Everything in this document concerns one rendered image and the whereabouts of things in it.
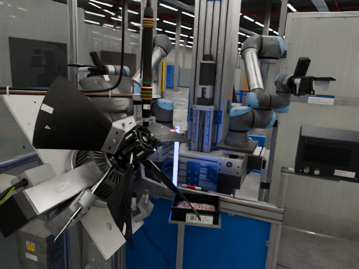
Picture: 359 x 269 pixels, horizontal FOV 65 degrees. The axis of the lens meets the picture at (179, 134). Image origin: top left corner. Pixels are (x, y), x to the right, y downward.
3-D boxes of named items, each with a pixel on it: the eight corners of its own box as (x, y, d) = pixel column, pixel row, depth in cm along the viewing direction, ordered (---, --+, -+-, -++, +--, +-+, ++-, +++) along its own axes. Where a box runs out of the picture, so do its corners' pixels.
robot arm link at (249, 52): (239, 29, 158) (251, 99, 134) (258, 30, 159) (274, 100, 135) (234, 45, 168) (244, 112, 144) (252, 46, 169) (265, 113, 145)
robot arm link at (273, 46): (244, 126, 178) (254, 36, 166) (267, 127, 179) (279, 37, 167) (251, 130, 166) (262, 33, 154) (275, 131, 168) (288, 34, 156)
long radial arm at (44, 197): (75, 175, 103) (94, 159, 99) (86, 192, 103) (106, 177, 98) (0, 209, 77) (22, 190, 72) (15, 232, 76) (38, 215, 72)
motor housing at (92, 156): (93, 213, 100) (117, 197, 95) (58, 159, 101) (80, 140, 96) (127, 189, 121) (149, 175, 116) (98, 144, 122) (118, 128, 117)
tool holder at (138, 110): (132, 121, 105) (132, 95, 102) (131, 118, 111) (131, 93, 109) (156, 121, 107) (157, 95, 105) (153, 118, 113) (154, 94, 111)
